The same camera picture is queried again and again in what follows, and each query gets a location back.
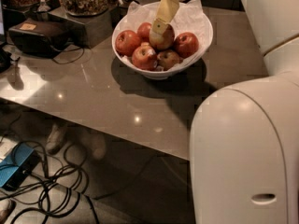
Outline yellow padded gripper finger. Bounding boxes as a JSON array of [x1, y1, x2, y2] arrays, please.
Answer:
[[151, 0, 179, 35]]

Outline green-red apple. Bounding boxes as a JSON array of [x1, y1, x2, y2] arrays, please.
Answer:
[[149, 24, 175, 50]]

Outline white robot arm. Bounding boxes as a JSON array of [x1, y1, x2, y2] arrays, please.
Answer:
[[190, 0, 299, 224]]

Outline white paper bowl liner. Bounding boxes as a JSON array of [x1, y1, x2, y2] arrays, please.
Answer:
[[120, 0, 210, 73]]

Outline back red apple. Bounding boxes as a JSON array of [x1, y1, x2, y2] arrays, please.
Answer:
[[137, 22, 151, 42]]

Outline red apple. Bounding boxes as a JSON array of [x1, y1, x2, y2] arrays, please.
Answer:
[[173, 32, 199, 58], [115, 30, 141, 57], [132, 44, 157, 71], [137, 22, 151, 42]]

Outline right red apple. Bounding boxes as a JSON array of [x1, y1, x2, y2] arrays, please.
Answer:
[[173, 32, 199, 58]]

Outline front yellow-red apple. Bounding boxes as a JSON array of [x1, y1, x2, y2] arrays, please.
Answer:
[[157, 49, 181, 71]]

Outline front left red apple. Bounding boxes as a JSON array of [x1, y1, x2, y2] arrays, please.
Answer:
[[132, 44, 157, 71]]

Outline white ceramic bowl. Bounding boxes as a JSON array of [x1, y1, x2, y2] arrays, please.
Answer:
[[111, 1, 214, 81]]

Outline dark grey jar stand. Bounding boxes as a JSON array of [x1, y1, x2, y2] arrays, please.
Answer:
[[49, 7, 113, 49]]

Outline metal scoop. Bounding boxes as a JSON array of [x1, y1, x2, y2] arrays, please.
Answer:
[[37, 0, 50, 12]]

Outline black box with label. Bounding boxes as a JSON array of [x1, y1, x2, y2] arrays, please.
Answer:
[[8, 19, 69, 58]]

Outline blue device on floor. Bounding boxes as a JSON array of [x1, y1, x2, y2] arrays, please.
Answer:
[[0, 143, 40, 191]]

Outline brown shoe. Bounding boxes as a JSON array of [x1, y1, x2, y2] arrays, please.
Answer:
[[0, 199, 15, 224]]

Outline black floor cables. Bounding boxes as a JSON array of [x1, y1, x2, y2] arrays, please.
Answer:
[[0, 139, 101, 224]]

